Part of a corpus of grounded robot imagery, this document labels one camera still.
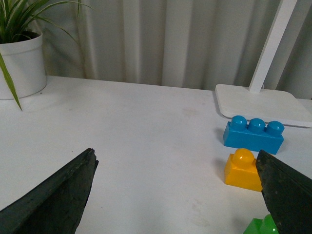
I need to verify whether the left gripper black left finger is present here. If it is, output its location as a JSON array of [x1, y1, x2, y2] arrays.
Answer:
[[0, 149, 98, 234]]

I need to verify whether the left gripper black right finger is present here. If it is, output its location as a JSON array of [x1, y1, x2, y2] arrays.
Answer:
[[256, 150, 312, 234]]

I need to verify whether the yellow one-stud block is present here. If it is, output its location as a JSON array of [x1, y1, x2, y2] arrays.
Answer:
[[224, 148, 262, 192]]

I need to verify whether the green block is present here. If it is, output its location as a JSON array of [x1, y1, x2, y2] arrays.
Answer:
[[243, 214, 279, 234]]

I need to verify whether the blue three-stud block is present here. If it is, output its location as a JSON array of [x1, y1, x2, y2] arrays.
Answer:
[[223, 116, 285, 155]]

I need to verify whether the white desk lamp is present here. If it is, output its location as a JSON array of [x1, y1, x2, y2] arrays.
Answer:
[[215, 0, 312, 127]]

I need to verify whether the white plant pot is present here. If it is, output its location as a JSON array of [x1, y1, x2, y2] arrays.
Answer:
[[0, 32, 47, 98]]

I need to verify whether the grey curtain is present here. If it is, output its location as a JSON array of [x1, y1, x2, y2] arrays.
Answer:
[[29, 0, 312, 100]]

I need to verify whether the green potted plant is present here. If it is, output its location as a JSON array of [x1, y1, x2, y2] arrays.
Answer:
[[0, 0, 95, 112]]

